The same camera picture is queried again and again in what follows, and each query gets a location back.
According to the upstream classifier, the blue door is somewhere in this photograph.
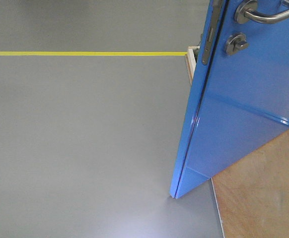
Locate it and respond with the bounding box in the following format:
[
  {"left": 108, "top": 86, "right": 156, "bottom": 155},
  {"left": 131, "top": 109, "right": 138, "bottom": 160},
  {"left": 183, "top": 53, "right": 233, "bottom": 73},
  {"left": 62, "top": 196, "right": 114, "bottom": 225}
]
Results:
[{"left": 170, "top": 0, "right": 289, "bottom": 198}]

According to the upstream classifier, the metal thumb-turn lock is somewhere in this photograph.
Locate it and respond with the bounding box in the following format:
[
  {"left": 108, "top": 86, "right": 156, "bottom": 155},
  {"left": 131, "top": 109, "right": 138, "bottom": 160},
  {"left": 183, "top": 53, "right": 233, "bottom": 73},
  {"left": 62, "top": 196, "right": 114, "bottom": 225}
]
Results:
[{"left": 225, "top": 32, "right": 249, "bottom": 56}]

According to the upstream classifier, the metal latch plate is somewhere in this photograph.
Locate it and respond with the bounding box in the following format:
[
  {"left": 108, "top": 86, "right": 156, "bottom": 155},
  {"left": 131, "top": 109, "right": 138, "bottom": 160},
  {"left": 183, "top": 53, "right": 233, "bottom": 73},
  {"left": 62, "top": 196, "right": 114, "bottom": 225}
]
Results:
[{"left": 202, "top": 0, "right": 222, "bottom": 65}]

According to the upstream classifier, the plywood base platform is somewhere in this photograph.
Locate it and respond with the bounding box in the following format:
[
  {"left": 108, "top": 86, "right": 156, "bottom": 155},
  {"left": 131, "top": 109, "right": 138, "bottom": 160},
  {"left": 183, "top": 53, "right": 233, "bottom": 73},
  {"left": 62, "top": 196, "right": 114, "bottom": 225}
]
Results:
[{"left": 185, "top": 46, "right": 289, "bottom": 238}]

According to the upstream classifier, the white wooden edge rail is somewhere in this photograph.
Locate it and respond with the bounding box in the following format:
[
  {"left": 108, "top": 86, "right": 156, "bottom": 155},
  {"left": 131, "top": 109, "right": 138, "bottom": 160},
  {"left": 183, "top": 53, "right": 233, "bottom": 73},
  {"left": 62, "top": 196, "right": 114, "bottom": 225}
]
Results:
[{"left": 187, "top": 47, "right": 198, "bottom": 77}]

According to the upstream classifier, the metal door lever handle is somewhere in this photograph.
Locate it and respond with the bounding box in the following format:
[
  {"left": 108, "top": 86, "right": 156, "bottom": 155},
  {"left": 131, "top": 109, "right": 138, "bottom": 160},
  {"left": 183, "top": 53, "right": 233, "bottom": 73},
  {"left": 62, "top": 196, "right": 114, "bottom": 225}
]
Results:
[{"left": 234, "top": 0, "right": 289, "bottom": 24}]

